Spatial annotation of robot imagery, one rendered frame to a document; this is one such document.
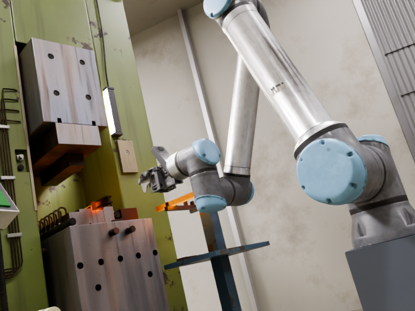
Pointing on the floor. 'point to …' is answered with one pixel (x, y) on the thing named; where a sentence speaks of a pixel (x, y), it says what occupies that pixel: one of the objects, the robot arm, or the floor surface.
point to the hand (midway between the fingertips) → (141, 181)
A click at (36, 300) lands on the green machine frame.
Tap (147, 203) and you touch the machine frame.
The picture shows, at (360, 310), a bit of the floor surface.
